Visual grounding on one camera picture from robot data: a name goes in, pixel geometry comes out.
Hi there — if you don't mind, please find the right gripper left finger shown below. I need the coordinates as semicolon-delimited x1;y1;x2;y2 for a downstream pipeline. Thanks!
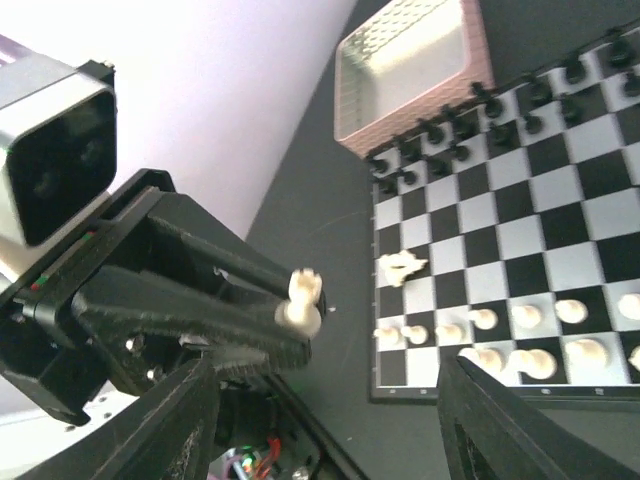
20;359;220;480

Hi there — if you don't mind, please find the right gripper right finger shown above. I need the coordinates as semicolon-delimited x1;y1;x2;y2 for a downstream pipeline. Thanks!
437;356;635;480

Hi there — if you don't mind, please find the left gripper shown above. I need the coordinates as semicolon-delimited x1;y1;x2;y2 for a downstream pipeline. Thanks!
1;169;311;425

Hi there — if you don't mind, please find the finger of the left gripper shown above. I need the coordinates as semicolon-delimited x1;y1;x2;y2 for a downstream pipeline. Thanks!
147;194;291;299

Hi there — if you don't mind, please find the white rook piece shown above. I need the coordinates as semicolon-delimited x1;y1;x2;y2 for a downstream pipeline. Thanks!
274;268;323;339

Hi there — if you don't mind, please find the white knight piece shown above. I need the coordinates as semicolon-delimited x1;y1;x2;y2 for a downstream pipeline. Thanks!
378;250;429;288

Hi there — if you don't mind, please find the black chess pieces row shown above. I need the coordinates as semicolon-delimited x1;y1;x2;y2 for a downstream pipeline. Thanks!
367;28;639;197

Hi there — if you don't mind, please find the black white chessboard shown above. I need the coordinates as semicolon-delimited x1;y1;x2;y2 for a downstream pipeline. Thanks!
369;26;639;408

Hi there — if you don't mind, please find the pink metal tin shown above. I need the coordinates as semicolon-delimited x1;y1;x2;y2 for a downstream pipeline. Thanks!
334;0;495;157

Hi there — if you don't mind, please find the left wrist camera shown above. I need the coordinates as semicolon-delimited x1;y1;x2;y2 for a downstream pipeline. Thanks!
1;37;117;288

